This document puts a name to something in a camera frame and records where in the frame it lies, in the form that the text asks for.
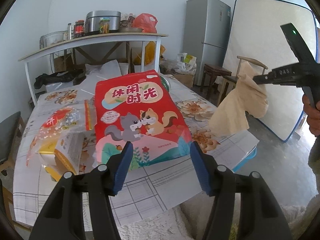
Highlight red squirrel snack box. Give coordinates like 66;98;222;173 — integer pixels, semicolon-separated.
94;70;192;170

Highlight white orange medicine box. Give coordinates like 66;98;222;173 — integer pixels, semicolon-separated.
39;133;85;181

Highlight clear red snack bag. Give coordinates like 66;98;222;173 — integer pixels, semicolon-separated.
26;99;97;164

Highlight beige paper towel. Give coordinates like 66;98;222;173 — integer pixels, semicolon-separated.
209;61;268;137

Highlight blue plastic trash basket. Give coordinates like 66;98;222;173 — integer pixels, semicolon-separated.
233;147;257;172

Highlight person's right hand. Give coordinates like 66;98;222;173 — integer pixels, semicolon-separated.
302;94;320;137

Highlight floral plaid tablecloth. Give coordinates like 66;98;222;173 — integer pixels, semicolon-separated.
12;77;260;227

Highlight wooden chair right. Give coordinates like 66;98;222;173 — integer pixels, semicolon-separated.
217;56;268;106

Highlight wooden chair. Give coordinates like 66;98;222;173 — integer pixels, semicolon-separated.
217;56;268;106
0;111;25;176

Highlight cardboard box on floor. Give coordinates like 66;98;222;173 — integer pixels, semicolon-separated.
172;73;194;88

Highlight dark wooden stool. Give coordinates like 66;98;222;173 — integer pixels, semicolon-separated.
200;64;232;100

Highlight black cloth under table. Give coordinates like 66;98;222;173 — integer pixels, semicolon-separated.
34;69;83;89

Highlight white bags pile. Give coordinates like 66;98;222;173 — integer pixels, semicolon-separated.
160;53;197;75

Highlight silver refrigerator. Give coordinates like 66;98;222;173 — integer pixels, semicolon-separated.
182;0;231;86

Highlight yellow plastic bag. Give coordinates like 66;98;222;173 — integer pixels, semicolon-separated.
133;41;156;65

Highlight wooden chair left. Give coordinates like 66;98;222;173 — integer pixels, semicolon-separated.
0;111;25;176

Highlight white side table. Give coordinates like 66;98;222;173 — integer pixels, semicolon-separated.
20;33;168;104

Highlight pickle jar green lid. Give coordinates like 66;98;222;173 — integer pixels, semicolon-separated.
99;17;110;34

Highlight red sauce jar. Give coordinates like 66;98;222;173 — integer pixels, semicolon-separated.
74;20;85;38

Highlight metal basin on shelf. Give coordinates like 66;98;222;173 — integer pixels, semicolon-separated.
40;30;67;49

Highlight red plastic bag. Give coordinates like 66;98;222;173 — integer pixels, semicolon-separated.
132;13;158;33

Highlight steel rice cooker pot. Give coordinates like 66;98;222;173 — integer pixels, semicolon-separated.
85;10;121;35

